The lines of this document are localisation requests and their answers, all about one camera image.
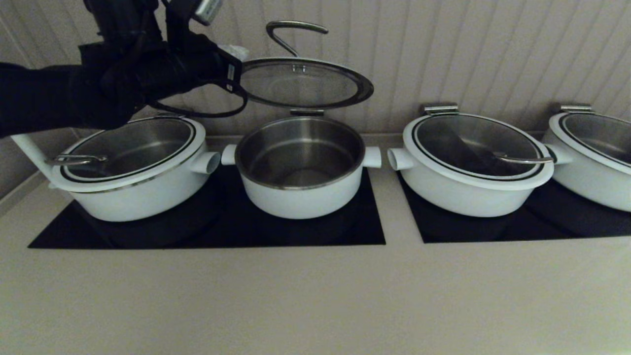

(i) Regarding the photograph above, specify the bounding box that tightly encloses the white pot steel interior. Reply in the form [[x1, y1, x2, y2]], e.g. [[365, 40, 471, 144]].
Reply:
[[544, 118, 631, 213], [387, 145, 576, 218], [220, 115, 383, 220], [48, 145, 221, 223]]

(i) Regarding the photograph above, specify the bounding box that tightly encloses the black glass cooktop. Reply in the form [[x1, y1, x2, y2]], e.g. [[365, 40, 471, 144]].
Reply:
[[28, 164, 386, 250], [396, 169, 631, 244]]

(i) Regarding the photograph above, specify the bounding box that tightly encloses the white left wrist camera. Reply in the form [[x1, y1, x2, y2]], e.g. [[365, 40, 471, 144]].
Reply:
[[193, 0, 223, 27]]

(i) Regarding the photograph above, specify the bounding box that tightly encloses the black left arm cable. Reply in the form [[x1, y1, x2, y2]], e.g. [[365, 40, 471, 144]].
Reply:
[[147, 0, 249, 119]]

